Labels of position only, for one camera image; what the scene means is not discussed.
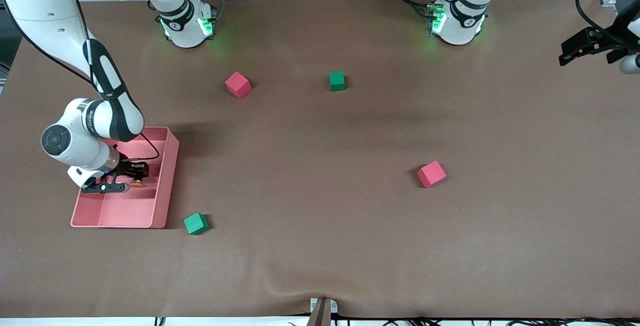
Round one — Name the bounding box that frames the pink plastic tray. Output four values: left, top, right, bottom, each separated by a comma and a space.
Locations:
70, 126, 180, 229

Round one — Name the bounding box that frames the pink foam cube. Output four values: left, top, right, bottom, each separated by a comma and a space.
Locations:
416, 160, 448, 189
224, 71, 252, 100

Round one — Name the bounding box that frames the brown table mat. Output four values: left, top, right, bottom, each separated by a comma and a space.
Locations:
0, 0, 640, 319

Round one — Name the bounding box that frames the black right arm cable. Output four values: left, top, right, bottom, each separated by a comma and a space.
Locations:
0, 0, 161, 163

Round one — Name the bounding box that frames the aluminium profile post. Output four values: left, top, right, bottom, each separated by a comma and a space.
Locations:
307, 297, 339, 326

